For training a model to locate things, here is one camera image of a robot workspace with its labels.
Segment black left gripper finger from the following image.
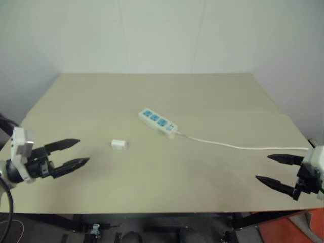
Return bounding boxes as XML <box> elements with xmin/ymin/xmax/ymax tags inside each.
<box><xmin>44</xmin><ymin>138</ymin><xmax>81</xmax><ymax>156</ymax></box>
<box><xmin>52</xmin><ymin>157</ymin><xmax>91</xmax><ymax>179</ymax></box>

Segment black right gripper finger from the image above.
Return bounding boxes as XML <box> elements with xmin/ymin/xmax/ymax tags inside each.
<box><xmin>267</xmin><ymin>154</ymin><xmax>305</xmax><ymax>167</ymax></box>
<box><xmin>255</xmin><ymin>175</ymin><xmax>297</xmax><ymax>197</ymax></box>

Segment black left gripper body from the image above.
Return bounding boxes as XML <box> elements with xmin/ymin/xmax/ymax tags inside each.
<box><xmin>25</xmin><ymin>146</ymin><xmax>55</xmax><ymax>180</ymax></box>

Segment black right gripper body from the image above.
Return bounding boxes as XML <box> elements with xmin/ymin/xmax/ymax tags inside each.
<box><xmin>292</xmin><ymin>164</ymin><xmax>321</xmax><ymax>201</ymax></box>

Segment white plug adapter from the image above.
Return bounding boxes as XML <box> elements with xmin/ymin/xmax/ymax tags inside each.
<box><xmin>111</xmin><ymin>139</ymin><xmax>129</xmax><ymax>150</ymax></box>

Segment white power strip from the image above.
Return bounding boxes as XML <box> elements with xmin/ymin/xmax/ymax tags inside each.
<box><xmin>138</xmin><ymin>108</ymin><xmax>178</xmax><ymax>139</ymax></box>

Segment orange floor object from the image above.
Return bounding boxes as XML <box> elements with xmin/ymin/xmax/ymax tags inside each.
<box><xmin>257</xmin><ymin>208</ymin><xmax>324</xmax><ymax>243</ymax></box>

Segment dark rounded shape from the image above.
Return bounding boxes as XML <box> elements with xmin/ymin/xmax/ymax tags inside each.
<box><xmin>121</xmin><ymin>231</ymin><xmax>142</xmax><ymax>243</ymax></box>

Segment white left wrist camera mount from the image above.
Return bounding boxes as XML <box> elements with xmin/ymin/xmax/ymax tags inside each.
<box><xmin>10</xmin><ymin>126</ymin><xmax>34</xmax><ymax>185</ymax></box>

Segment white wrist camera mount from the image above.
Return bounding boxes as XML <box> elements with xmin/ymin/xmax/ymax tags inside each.
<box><xmin>302</xmin><ymin>145</ymin><xmax>324</xmax><ymax>201</ymax></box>
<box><xmin>10</xmin><ymin>126</ymin><xmax>34</xmax><ymax>185</ymax></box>

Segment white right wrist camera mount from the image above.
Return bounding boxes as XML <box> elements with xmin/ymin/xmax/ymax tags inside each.
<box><xmin>302</xmin><ymin>145</ymin><xmax>324</xmax><ymax>201</ymax></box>

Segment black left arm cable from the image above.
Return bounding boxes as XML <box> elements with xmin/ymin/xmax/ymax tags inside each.
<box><xmin>0</xmin><ymin>176</ymin><xmax>15</xmax><ymax>236</ymax></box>

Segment white power cable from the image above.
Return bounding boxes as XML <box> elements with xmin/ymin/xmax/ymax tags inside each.
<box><xmin>174</xmin><ymin>131</ymin><xmax>309</xmax><ymax>151</ymax></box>

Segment thin tan wire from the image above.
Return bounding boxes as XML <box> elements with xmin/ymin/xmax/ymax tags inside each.
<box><xmin>0</xmin><ymin>219</ymin><xmax>26</xmax><ymax>235</ymax></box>

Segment black table frame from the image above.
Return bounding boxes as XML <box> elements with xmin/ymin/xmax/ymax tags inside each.
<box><xmin>0</xmin><ymin>209</ymin><xmax>317</xmax><ymax>243</ymax></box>

